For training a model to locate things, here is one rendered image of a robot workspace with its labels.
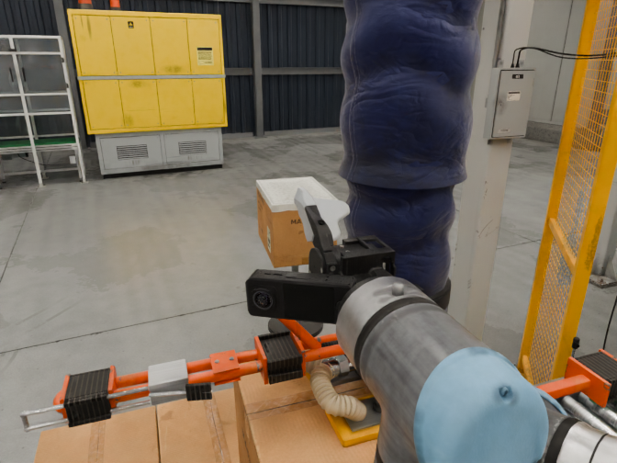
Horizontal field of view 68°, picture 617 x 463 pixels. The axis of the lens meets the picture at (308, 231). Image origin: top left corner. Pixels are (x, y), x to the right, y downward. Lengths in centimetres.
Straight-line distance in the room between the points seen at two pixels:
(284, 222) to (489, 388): 243
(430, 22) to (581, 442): 57
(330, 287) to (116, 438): 153
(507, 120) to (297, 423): 166
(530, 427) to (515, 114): 200
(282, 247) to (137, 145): 558
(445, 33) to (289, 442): 76
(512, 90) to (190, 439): 190
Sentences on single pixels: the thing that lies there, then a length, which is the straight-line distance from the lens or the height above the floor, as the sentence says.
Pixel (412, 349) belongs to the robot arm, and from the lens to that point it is 34.
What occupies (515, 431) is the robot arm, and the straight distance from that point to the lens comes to 34.
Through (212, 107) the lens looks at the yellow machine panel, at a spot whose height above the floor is 105.
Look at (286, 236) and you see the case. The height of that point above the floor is 82.
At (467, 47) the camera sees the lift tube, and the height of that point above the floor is 182.
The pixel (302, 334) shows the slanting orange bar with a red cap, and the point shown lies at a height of 129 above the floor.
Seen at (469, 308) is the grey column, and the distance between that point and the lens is 257.
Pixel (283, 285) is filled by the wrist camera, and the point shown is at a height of 159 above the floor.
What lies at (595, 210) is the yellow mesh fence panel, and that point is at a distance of 200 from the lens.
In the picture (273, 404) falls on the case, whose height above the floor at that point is 111.
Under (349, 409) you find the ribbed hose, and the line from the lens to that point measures 94.
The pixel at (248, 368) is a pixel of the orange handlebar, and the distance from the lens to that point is 92.
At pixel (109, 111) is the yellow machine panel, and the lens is 793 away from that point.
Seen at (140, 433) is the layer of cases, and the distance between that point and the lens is 190.
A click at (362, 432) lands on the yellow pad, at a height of 113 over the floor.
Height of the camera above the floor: 180
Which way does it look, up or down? 20 degrees down
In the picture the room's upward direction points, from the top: straight up
